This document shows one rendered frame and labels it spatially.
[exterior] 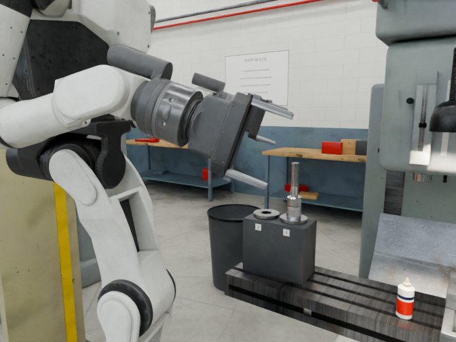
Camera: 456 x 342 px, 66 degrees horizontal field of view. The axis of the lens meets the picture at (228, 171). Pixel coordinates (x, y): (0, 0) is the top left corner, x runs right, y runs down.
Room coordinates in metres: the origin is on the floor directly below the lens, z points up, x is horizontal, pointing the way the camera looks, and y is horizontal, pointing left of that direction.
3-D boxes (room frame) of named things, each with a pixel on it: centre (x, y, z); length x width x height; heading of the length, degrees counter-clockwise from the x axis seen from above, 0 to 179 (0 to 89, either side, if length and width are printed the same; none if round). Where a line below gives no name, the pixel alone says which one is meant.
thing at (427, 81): (0.82, -0.45, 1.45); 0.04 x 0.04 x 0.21; 56
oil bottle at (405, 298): (0.88, -0.48, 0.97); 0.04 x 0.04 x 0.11
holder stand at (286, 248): (1.15, -0.17, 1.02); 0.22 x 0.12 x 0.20; 58
